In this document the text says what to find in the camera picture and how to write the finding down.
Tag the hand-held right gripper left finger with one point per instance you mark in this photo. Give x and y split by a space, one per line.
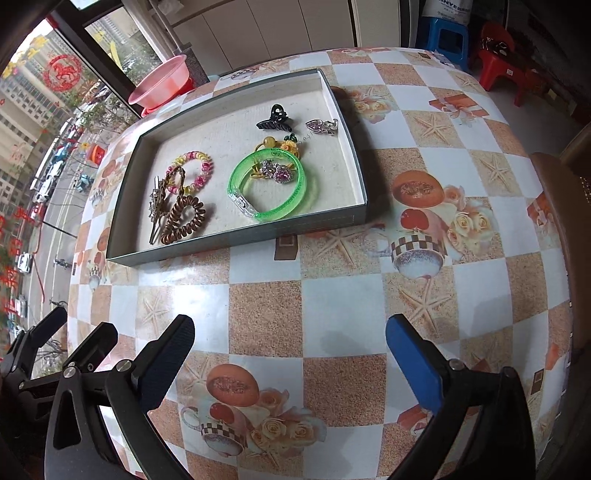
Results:
168 364

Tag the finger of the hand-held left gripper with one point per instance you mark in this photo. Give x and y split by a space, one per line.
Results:
94 344
46 325

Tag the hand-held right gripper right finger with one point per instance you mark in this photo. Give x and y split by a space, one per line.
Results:
411 360

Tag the green translucent bangle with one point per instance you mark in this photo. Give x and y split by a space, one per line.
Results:
236 175

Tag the pink gem hair clip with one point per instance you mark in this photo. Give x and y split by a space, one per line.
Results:
281 175

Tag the yellow elastic tie with bead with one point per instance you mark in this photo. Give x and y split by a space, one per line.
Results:
266 141

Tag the grey shallow tray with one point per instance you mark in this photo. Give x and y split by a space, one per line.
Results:
221 120

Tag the silver butterfly hair clip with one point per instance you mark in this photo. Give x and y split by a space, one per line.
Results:
318 125

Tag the red paper window decal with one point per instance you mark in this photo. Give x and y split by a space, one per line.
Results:
62 74

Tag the black hair claw clip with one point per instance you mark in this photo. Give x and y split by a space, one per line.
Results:
272 123

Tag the pink plastic basin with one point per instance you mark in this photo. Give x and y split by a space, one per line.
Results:
159 83

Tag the red plastic stool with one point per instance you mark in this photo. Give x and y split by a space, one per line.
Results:
496 64

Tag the blue plastic stool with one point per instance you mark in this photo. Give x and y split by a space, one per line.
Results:
445 25

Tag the white printed bag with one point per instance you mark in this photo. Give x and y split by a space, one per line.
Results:
448 9

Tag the white cabinet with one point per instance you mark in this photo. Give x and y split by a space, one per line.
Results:
277 27

